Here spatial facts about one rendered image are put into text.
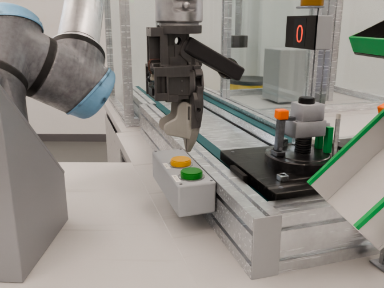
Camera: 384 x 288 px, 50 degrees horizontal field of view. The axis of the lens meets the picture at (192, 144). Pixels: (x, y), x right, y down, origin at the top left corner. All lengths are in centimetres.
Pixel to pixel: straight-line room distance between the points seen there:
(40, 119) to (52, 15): 108
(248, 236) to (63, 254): 31
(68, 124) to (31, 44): 386
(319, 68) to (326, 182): 46
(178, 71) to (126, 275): 32
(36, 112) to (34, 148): 401
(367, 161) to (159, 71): 33
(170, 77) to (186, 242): 28
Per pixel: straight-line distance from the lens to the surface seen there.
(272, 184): 70
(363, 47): 54
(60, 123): 463
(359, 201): 56
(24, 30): 77
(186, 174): 72
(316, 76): 100
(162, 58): 66
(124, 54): 148
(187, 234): 76
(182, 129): 69
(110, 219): 83
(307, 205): 66
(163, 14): 66
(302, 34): 97
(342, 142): 98
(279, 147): 77
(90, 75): 80
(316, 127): 78
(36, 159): 69
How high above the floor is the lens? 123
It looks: 16 degrees down
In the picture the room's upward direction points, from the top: straight up
